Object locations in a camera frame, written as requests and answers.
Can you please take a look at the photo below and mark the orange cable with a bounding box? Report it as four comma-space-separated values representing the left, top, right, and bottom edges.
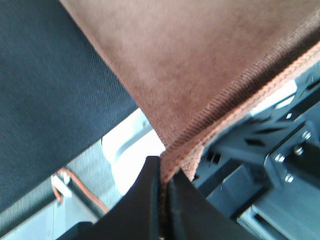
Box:
51, 168, 110, 213

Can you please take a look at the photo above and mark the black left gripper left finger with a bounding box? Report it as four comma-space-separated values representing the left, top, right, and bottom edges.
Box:
59, 156, 160, 240

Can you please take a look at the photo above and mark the black table cloth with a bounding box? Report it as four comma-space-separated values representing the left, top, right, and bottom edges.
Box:
0, 0, 140, 227

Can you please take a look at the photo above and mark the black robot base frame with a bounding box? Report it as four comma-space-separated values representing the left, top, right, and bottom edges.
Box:
193, 69, 320, 240

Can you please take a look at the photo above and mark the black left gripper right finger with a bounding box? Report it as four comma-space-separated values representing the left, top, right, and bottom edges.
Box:
166, 170, 257, 240

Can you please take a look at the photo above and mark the brown towel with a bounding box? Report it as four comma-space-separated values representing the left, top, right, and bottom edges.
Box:
62, 0, 320, 240

